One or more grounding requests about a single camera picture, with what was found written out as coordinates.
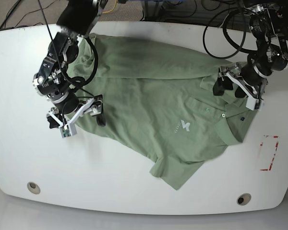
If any yellow cable on floor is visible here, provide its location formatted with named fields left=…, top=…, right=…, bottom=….
left=103, top=0, right=118, bottom=14

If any table cable grommet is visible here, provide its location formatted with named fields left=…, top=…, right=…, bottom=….
left=237, top=193, right=252, bottom=206
left=27, top=182, right=41, bottom=195

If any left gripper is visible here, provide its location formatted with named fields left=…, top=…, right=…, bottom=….
left=213, top=62, right=266, bottom=98

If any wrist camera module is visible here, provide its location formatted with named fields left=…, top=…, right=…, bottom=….
left=246, top=96, right=264, bottom=111
left=59, top=123, right=77, bottom=138

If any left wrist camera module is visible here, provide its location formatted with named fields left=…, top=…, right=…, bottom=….
left=246, top=96, right=264, bottom=111

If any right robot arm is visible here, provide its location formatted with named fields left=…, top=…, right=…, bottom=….
left=33, top=0, right=107, bottom=128

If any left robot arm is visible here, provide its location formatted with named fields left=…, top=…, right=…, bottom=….
left=213, top=0, right=288, bottom=101

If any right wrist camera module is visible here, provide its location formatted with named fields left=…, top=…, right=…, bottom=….
left=59, top=123, right=77, bottom=138

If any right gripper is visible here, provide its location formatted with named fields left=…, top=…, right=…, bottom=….
left=46, top=94, right=106, bottom=129

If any red tape rectangle marking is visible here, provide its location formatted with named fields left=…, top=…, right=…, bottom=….
left=257, top=135, right=279, bottom=172

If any left table cable grommet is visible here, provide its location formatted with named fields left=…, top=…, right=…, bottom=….
left=27, top=182, right=41, bottom=195

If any green polo t-shirt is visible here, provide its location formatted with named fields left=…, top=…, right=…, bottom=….
left=76, top=34, right=256, bottom=190

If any right table cable grommet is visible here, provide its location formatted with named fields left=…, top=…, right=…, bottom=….
left=237, top=193, right=252, bottom=206

